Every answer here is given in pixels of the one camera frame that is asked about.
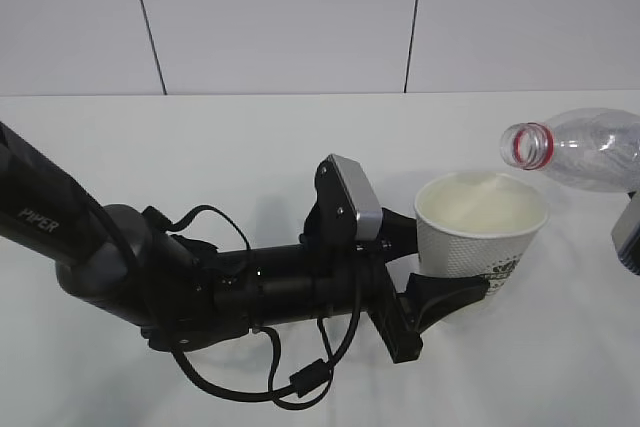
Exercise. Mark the white paper cup green logo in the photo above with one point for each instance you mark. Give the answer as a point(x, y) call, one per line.
point(476, 223)

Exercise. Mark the clear water bottle red label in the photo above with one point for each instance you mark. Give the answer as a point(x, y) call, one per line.
point(592, 149)

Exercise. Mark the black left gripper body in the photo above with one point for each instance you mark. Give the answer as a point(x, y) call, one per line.
point(329, 272)

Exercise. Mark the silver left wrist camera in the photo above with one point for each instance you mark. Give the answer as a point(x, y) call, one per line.
point(361, 196)

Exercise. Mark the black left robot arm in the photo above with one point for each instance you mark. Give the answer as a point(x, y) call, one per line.
point(203, 296)

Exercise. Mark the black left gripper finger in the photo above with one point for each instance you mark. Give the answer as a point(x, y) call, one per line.
point(398, 235)
point(431, 299)

